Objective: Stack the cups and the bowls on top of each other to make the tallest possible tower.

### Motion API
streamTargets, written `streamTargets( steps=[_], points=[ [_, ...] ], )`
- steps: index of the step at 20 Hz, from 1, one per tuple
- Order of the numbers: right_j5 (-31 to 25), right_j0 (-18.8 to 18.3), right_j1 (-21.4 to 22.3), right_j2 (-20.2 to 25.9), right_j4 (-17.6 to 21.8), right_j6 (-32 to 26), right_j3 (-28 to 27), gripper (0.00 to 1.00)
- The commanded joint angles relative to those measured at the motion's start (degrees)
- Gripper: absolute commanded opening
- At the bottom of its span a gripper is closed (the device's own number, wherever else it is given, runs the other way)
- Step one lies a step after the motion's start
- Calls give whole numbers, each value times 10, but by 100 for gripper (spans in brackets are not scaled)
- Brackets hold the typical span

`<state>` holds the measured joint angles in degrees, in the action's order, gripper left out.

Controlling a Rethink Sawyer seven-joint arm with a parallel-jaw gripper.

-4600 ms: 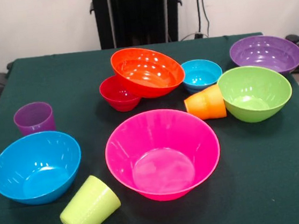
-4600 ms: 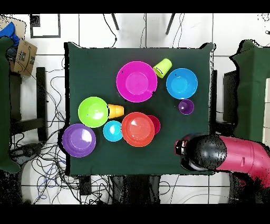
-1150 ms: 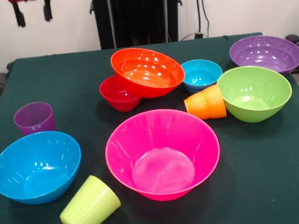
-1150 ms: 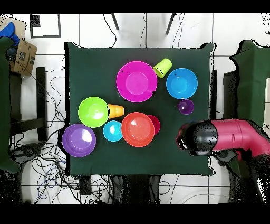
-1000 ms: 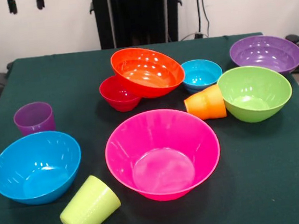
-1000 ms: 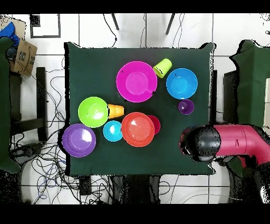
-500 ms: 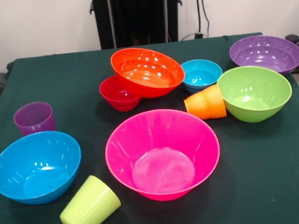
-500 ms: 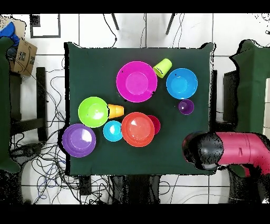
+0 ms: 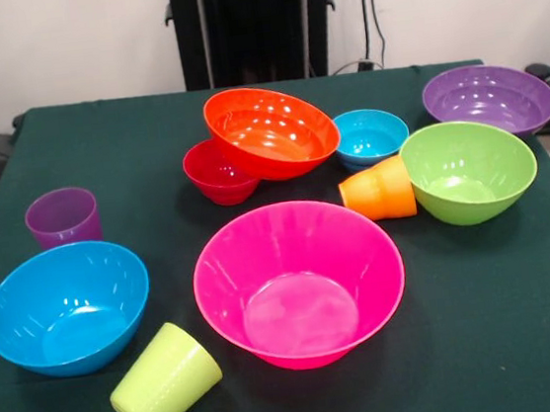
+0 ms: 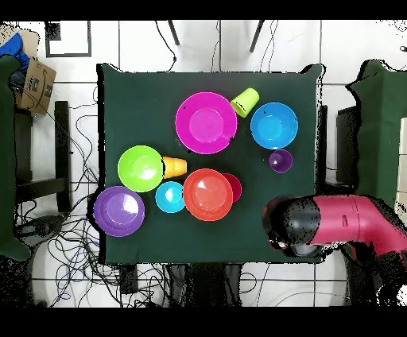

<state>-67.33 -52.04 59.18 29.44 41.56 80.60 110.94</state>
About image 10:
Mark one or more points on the black cabinet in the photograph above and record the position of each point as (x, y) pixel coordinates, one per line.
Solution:
(346, 143)

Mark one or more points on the cardboard box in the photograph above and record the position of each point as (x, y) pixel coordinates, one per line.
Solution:
(36, 85)

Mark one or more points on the large orange-red bowl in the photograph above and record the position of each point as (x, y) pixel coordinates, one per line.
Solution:
(208, 194)

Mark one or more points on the green cup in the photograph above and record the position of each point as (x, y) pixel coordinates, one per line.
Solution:
(245, 102)

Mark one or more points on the large purple bowl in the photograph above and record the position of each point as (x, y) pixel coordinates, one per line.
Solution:
(117, 211)

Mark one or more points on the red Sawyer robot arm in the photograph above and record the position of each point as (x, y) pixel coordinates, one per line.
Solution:
(349, 219)

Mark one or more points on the large green bowl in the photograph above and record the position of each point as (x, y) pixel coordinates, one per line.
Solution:
(140, 168)

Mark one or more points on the black tripod leg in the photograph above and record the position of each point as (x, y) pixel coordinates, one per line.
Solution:
(256, 36)
(173, 33)

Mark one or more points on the grey pedestal foot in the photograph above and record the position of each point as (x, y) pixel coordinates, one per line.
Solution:
(41, 225)

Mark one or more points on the purple cup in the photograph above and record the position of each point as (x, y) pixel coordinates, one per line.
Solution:
(280, 160)

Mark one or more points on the black power strip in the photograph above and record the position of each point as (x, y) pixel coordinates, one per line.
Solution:
(128, 279)

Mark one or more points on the orange cup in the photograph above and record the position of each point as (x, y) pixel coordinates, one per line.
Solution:
(175, 167)

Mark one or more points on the blue cloth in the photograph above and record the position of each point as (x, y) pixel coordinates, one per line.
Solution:
(12, 47)

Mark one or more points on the dark green tablecloth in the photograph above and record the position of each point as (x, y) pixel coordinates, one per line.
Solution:
(143, 111)

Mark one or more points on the black frame stand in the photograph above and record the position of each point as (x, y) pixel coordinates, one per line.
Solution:
(62, 143)

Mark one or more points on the neighbouring green covered table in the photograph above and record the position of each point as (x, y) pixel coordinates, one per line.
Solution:
(6, 159)
(381, 143)

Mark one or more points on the small blue bowl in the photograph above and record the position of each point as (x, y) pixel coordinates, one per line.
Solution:
(168, 197)

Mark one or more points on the white box stack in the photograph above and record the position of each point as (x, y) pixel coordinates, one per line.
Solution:
(402, 159)

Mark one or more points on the small red-pink bowl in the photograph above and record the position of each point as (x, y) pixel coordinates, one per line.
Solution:
(237, 187)

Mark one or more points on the large blue bowl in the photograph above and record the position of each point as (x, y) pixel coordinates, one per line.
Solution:
(274, 126)

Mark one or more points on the large pink bowl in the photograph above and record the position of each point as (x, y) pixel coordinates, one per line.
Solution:
(206, 123)

